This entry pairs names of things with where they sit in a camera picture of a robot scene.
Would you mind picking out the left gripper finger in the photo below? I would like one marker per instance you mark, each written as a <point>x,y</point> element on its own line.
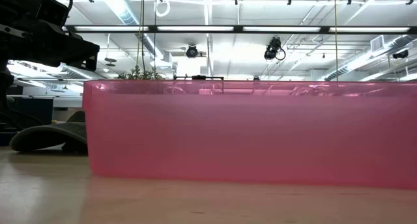
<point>88,49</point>
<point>91,64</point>

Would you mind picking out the dark grey cloth hat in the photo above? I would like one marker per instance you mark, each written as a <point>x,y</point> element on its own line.
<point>45,136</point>

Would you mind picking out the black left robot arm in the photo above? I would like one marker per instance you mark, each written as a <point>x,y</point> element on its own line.
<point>5,87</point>

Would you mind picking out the green potted plant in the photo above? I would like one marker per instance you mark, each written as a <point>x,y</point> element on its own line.
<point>140,75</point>

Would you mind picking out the dark storage cabinet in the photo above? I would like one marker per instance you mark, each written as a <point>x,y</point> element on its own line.
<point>32,110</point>

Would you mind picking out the black round ceiling fixture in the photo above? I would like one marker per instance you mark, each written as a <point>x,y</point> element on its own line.
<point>192,51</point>

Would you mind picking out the overhead LED light bar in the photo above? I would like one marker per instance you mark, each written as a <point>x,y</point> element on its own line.
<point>238,29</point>

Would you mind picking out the translucent pink plastic bin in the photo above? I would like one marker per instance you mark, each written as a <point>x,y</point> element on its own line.
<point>247,136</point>

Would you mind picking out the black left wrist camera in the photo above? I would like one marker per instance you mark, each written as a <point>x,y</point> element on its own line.
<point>52,10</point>

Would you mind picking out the black overhead camera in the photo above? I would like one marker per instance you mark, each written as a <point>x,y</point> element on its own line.
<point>273,48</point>

